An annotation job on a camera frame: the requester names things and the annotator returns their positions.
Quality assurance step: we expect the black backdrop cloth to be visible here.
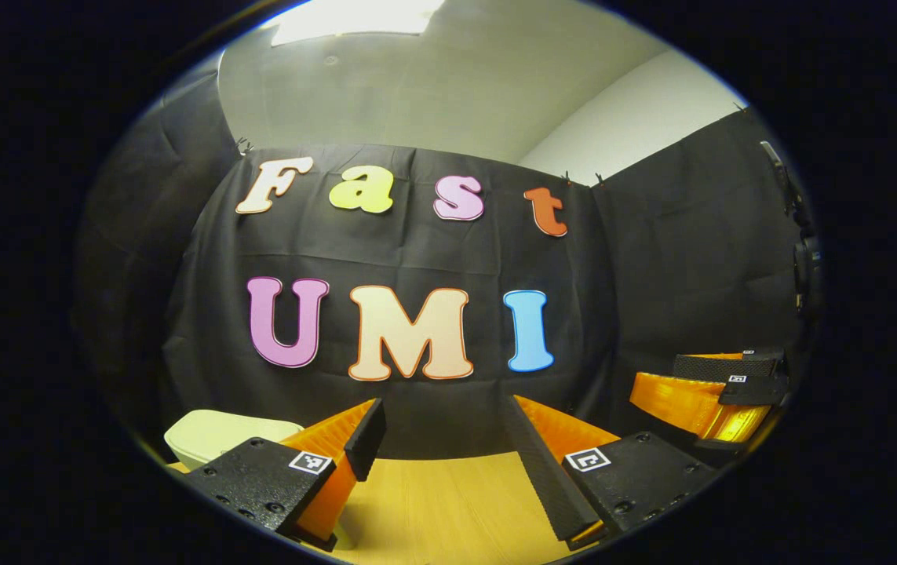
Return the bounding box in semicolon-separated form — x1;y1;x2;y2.
75;55;822;464

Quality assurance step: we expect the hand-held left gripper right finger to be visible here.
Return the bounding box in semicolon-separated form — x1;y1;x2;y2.
505;394;724;552

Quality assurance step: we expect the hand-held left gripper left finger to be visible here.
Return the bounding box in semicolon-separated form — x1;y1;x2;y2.
181;398;386;552

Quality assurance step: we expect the wooden desktop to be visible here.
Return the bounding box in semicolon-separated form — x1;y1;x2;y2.
170;451;574;565

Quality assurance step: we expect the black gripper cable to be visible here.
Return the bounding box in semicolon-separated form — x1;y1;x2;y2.
760;141;810;244

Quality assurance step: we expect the green desktop garbage bin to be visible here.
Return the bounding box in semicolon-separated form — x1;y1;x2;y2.
164;410;356;550

